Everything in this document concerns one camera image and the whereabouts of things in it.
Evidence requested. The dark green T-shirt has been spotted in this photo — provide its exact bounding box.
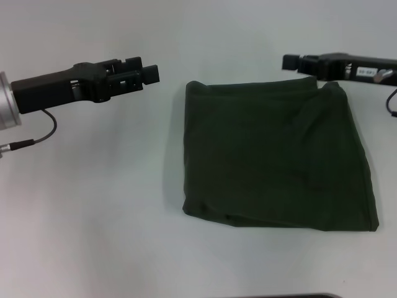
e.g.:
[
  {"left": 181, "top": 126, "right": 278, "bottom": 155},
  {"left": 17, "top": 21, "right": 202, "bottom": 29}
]
[{"left": 182, "top": 76, "right": 381, "bottom": 233}]

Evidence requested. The dark left arm cable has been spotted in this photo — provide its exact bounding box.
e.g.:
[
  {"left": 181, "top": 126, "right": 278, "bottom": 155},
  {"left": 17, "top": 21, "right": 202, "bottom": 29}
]
[{"left": 8, "top": 107, "right": 58, "bottom": 152}]

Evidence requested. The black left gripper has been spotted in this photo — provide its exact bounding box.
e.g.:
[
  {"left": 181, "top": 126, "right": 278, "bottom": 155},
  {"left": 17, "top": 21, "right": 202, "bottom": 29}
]
[{"left": 10, "top": 56, "right": 161, "bottom": 115}]

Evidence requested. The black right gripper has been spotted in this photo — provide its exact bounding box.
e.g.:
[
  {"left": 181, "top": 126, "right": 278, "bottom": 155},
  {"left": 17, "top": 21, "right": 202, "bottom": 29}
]
[{"left": 281, "top": 52, "right": 397, "bottom": 85}]

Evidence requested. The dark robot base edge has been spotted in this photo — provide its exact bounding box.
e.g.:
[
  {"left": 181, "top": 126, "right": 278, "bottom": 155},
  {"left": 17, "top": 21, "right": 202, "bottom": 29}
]
[{"left": 244, "top": 291, "right": 342, "bottom": 298}]

